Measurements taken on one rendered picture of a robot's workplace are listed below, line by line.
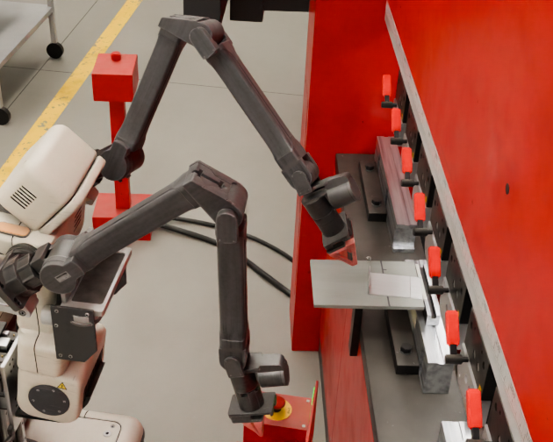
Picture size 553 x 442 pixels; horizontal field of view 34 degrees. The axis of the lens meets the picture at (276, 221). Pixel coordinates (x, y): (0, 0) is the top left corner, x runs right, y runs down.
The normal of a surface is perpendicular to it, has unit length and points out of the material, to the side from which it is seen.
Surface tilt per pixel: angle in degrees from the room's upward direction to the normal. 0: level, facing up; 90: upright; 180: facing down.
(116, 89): 90
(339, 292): 0
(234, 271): 92
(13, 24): 0
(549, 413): 90
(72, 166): 42
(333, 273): 0
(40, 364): 90
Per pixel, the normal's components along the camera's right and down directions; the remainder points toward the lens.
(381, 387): 0.04, -0.83
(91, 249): -0.03, 0.48
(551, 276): -1.00, -0.03
